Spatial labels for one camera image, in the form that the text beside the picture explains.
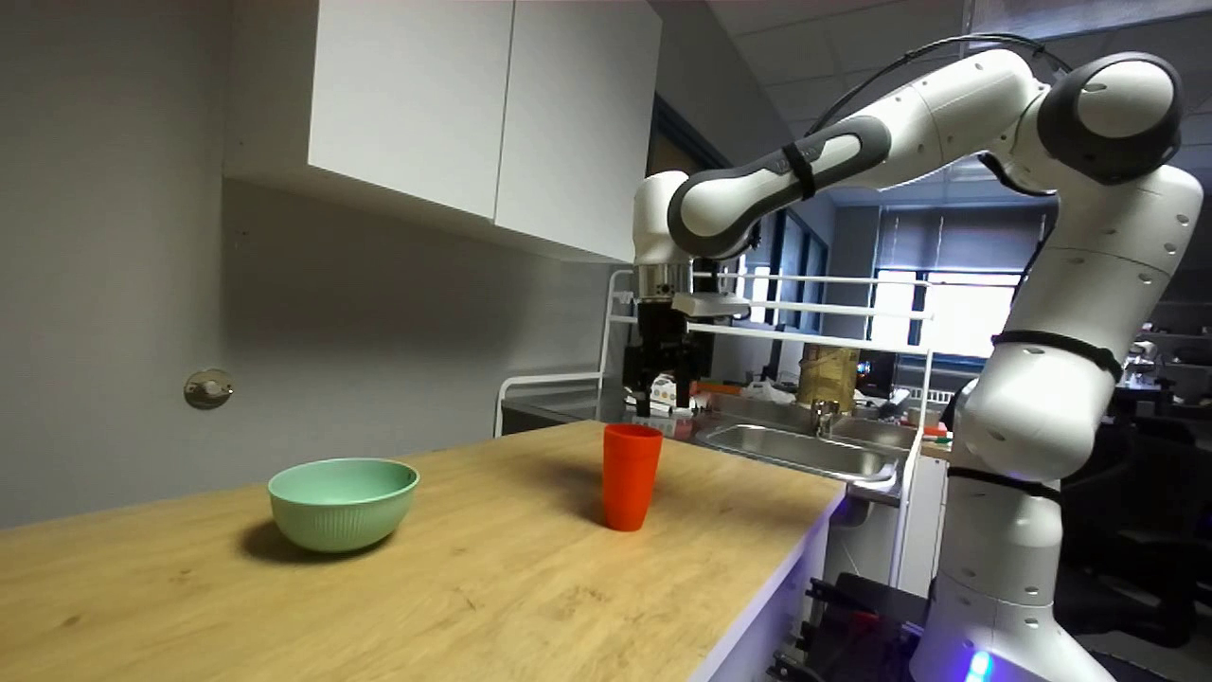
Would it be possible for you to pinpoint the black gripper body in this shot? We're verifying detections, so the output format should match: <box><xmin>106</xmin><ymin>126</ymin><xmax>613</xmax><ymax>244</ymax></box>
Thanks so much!
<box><xmin>623</xmin><ymin>297</ymin><xmax>708</xmax><ymax>374</ymax></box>

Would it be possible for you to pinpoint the orange plastic cup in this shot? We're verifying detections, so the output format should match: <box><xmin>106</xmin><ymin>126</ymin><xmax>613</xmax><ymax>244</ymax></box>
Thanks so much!
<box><xmin>593</xmin><ymin>421</ymin><xmax>667</xmax><ymax>534</ymax></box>

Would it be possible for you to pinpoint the green bowl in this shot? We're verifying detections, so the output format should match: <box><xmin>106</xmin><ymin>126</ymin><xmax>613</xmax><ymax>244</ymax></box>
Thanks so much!
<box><xmin>263</xmin><ymin>454</ymin><xmax>423</xmax><ymax>559</ymax></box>

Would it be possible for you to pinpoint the stainless steel sink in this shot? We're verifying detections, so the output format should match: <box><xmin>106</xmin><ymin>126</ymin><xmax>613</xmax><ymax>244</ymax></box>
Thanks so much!
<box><xmin>691</xmin><ymin>417</ymin><xmax>904</xmax><ymax>489</ymax></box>

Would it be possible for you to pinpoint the brown paper bag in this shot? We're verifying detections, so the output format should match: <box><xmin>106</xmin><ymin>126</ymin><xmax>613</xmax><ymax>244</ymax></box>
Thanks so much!
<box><xmin>796</xmin><ymin>344</ymin><xmax>864</xmax><ymax>412</ymax></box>

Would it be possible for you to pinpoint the window with blinds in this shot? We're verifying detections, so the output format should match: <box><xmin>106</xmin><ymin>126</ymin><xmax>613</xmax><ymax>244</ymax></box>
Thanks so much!
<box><xmin>867</xmin><ymin>206</ymin><xmax>1052</xmax><ymax>366</ymax></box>

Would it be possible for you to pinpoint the black box with red parts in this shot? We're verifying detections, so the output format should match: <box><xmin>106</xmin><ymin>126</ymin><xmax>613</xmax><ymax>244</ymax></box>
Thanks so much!
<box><xmin>773</xmin><ymin>573</ymin><xmax>938</xmax><ymax>682</ymax></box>

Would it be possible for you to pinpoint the ceiling light panel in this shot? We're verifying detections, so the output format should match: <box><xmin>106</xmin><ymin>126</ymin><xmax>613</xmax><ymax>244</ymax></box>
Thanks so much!
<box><xmin>969</xmin><ymin>0</ymin><xmax>1212</xmax><ymax>35</ymax></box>

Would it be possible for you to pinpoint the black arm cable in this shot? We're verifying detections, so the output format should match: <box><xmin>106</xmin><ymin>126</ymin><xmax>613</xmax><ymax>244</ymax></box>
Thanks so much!
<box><xmin>777</xmin><ymin>35</ymin><xmax>1075</xmax><ymax>206</ymax></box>

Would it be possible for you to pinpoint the white wall cabinet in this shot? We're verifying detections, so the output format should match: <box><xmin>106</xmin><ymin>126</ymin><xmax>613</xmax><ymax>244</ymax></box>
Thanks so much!
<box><xmin>224</xmin><ymin>0</ymin><xmax>667</xmax><ymax>264</ymax></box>

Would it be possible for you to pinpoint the round grey wall knob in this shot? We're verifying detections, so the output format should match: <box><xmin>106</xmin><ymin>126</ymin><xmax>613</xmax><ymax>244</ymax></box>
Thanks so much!
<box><xmin>181</xmin><ymin>366</ymin><xmax>237</xmax><ymax>412</ymax></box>

